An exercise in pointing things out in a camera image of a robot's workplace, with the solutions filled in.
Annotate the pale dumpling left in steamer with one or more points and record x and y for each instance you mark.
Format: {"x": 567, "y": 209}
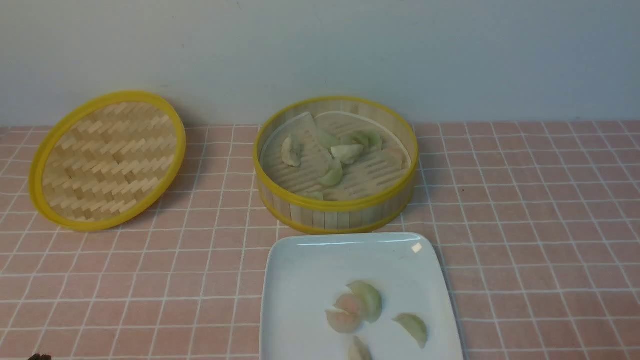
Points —
{"x": 291, "y": 151}

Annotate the pink dumpling on plate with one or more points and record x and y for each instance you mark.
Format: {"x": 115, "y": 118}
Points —
{"x": 347, "y": 314}

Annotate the green dumpling plate right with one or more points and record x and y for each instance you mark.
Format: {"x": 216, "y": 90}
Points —
{"x": 415, "y": 326}

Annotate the green dumpling plate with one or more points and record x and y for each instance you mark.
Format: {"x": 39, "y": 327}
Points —
{"x": 370, "y": 297}
{"x": 415, "y": 326}

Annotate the green dumpling steamer right top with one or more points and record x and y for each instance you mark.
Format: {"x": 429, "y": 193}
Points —
{"x": 369, "y": 139}

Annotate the green dumpling steamer centre top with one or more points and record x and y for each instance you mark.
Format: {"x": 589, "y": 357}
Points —
{"x": 326, "y": 139}

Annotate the white dumpling steamer centre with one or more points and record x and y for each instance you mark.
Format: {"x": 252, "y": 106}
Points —
{"x": 347, "y": 154}

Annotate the white square plate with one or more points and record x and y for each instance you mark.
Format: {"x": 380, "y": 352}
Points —
{"x": 306, "y": 274}

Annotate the yellow rimmed bamboo steamer basket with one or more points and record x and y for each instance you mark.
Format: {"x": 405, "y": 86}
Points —
{"x": 326, "y": 217}

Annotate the yellow rimmed bamboo steamer lid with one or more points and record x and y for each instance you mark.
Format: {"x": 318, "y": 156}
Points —
{"x": 107, "y": 161}

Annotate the green dumpling plate centre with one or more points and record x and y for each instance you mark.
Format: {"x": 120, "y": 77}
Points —
{"x": 370, "y": 297}

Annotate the pale dumpling plate bottom edge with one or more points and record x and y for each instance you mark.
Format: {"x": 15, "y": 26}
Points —
{"x": 358, "y": 350}

